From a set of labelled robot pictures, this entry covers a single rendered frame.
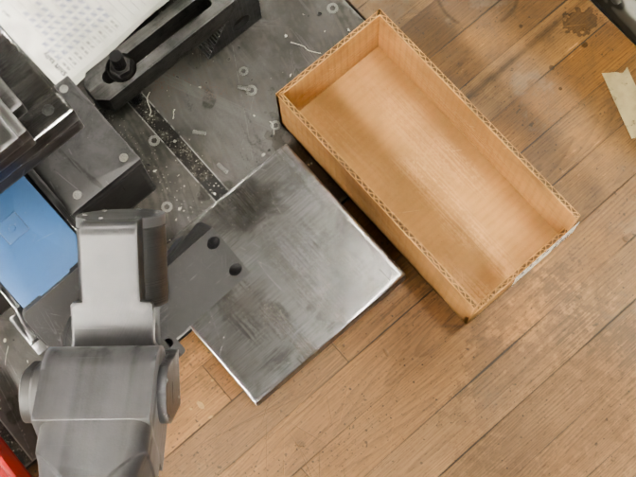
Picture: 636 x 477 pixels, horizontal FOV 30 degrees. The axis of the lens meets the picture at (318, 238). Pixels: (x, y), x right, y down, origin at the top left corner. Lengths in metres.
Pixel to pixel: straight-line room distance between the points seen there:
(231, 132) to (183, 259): 0.29
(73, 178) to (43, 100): 0.16
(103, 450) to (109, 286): 0.12
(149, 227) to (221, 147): 0.35
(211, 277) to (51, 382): 0.18
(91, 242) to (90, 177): 0.28
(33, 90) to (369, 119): 0.34
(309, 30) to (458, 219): 0.23
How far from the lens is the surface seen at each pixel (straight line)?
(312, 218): 1.04
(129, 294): 0.73
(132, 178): 1.02
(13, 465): 1.02
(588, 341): 1.05
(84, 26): 1.10
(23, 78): 0.88
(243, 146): 1.08
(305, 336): 1.02
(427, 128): 1.08
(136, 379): 0.69
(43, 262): 0.99
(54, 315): 0.86
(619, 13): 1.22
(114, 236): 0.73
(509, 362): 1.04
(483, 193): 1.07
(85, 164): 1.01
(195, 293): 0.82
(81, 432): 0.67
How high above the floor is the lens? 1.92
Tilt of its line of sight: 75 degrees down
